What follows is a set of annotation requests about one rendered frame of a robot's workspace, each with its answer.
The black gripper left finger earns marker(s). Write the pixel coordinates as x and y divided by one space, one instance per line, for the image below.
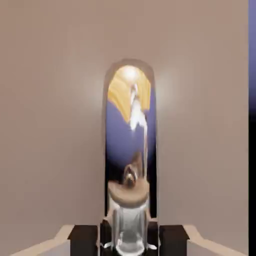
84 240

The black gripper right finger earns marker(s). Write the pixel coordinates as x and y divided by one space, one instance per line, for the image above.
172 240

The tan cabinet door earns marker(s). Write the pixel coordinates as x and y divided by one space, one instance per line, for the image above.
50 120

